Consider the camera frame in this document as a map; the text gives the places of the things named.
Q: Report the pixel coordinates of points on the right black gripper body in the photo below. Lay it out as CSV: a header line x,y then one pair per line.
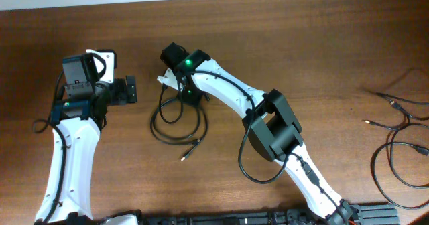
x,y
192,96

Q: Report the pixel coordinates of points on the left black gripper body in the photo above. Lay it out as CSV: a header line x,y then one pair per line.
x,y
118,93

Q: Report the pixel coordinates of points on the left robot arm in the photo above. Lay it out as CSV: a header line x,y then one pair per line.
x,y
84,90

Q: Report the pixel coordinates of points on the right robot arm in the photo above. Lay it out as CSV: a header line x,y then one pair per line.
x,y
270,125

